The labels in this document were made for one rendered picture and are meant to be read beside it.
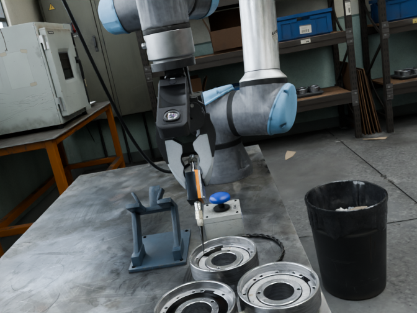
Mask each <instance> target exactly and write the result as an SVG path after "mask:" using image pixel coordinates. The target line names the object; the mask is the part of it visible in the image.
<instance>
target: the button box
mask: <svg viewBox="0 0 417 313"><path fill-rule="evenodd" d="M224 205H225V207H223V208H218V204H206V205H204V225H205V231H206V235H207V241H208V240H211V239H214V238H218V237H226V236H239V237H240V236H242V235H245V233H244V226H243V216H242V212H241V208H240V201H239V199H236V200H232V201H228V202H225V203H224Z"/></svg>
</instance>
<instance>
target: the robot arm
mask: <svg viewBox="0 0 417 313"><path fill-rule="evenodd" d="M218 3H219V0H100V2H99V7H98V12H99V18H100V20H101V22H102V24H103V26H104V28H105V29H106V30H107V31H108V32H110V33H112V34H114V35H118V34H130V33H131V32H135V31H139V30H142V32H143V36H144V40H145V42H146V43H142V45H141V46H142V49H147V54H148V59H149V61H152V62H153V63H152V64H150V65H151V70H152V72H159V71H164V74H165V79H162V80H159V84H158V105H157V116H156V122H155V126H156V143H157V146H158V148H159V150H160V152H161V154H162V156H163V158H164V160H165V162H166V164H167V165H168V166H169V168H170V170H171V172H172V173H173V175H174V177H175V178H176V179H177V181H178V182H179V183H180V184H181V185H182V186H183V188H185V189H187V186H186V179H185V171H184V168H185V164H184V162H183V160H182V153H183V150H184V149H183V144H182V142H180V141H178V140H176V138H178V137H183V136H188V135H189V134H190V132H191V133H192V134H193V135H196V138H195V139H194V141H193V147H194V150H195V152H196V153H197V154H198V155H199V159H198V164H197V170H200V172H201V174H202V181H203V183H204V186H208V184H226V183H232V182H235V181H239V180H241V179H244V178H246V177H248V176H249V175H251V174H252V173H253V164H252V161H251V159H250V157H249V155H248V153H247V151H246V150H245V148H244V146H243V143H242V139H241V136H251V135H274V134H281V133H286V132H288V131H289V130H290V129H291V128H292V126H293V124H294V121H295V116H296V112H297V94H296V89H295V86H294V85H293V84H290V83H287V76H286V75H285V74H283V72H281V70H280V60H279V44H278V34H277V17H276V1H275V0H239V4H240V19H241V34H242V43H243V58H244V76H243V77H242V78H241V80H240V90H236V91H234V87H233V85H231V84H229V85H226V86H221V87H218V88H215V89H211V90H208V91H205V92H202V91H198V92H193V91H192V86H191V79H190V76H189V69H188V66H191V65H195V64H196V63H195V56H192V54H193V53H195V48H194V41H193V38H192V31H191V28H190V22H189V20H191V19H197V20H198V19H203V18H204V17H208V16H210V15H211V14H213V13H214V11H215V10H216V8H217V6H218Z"/></svg>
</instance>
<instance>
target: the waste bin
mask: <svg viewBox="0 0 417 313"><path fill-rule="evenodd" d="M304 200H305V205H306V207H307V213H308V220H309V221H310V226H311V228H312V234H313V239H314V243H315V249H316V255H317V259H318V264H319V267H320V273H321V279H322V283H323V286H324V288H325V289H326V290H327V291H328V292H329V293H331V294H332V295H334V296H336V297H340V298H343V299H349V300H362V299H368V298H372V297H374V296H376V295H378V294H380V293H381V292H382V291H383V290H384V289H385V287H386V284H387V212H388V206H387V202H388V192H387V191H386V189H384V188H383V187H381V186H379V185H377V184H374V183H370V182H368V181H359V180H342V181H333V182H329V183H325V184H321V185H319V186H316V187H314V188H312V189H311V190H309V191H308V192H307V193H306V195H305V199H304ZM361 206H367V207H366V208H363V209H356V210H350V211H348V207H361ZM340 208H342V209H347V210H346V211H336V209H340Z"/></svg>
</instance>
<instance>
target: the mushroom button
mask: <svg viewBox="0 0 417 313"><path fill-rule="evenodd" d="M230 198H231V197H230V195H229V193H226V192H218V193H215V194H213V195H211V196H210V198H209V201H210V203H212V204H218V208H223V207H225V205H224V203H225V202H228V201H229V200H230Z"/></svg>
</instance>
